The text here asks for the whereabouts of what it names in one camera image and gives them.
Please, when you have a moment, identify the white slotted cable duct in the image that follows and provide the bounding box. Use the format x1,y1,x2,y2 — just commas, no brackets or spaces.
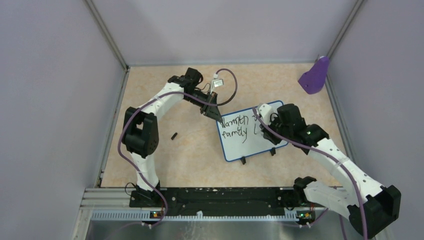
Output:
90,210,299,222

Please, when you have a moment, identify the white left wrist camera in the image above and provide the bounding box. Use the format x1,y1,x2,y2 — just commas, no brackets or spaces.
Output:
209,73,224,94

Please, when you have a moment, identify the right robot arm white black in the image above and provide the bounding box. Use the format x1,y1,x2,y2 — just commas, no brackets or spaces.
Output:
252,103,402,240

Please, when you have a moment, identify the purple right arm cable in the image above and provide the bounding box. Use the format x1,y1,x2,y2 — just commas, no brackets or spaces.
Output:
251,106,369,240

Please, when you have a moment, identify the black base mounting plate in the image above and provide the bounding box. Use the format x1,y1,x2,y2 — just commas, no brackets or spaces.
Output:
129,187,315,217

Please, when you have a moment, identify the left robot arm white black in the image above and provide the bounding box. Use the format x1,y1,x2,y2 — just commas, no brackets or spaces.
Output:
119,67,223,207

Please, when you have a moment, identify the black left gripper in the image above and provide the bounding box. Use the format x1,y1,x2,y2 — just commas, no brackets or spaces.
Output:
184,89,223,123

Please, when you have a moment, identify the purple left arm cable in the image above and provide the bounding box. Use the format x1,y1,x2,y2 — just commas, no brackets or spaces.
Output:
117,68,239,229

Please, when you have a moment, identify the blue framed whiteboard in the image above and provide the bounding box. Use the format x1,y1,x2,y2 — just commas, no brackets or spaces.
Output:
216,107,288,162

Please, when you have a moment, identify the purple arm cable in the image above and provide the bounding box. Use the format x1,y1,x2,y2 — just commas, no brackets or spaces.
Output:
251,106,369,240
117,68,239,229

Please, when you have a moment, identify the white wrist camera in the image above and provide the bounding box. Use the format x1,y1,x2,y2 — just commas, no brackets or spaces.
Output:
209,73,224,94
256,103,275,126

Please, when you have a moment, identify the black marker cap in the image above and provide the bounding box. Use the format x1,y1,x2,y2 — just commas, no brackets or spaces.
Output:
171,132,178,140

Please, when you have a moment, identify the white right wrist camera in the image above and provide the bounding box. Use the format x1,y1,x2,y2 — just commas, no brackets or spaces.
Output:
256,103,275,126

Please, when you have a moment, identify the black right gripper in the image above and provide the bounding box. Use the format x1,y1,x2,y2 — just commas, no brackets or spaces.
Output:
260,114,293,145

